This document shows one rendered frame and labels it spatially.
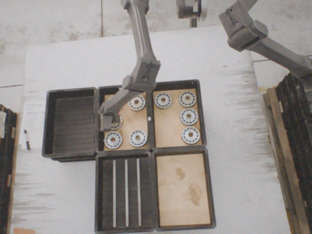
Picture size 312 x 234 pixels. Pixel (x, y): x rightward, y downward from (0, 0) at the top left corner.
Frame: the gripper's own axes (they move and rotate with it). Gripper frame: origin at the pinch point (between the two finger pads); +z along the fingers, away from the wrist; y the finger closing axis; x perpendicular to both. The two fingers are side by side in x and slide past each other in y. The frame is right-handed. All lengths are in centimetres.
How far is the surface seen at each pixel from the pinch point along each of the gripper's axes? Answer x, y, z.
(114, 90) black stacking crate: 18.4, 1.1, -0.8
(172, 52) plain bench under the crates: 52, 37, 21
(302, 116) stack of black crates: 4, 127, 43
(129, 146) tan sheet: -15.5, 8.7, 3.5
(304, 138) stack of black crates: -10, 129, 50
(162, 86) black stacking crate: 18.6, 30.0, -0.3
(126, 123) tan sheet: -1.1, 7.2, 4.3
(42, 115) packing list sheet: 11, -52, 16
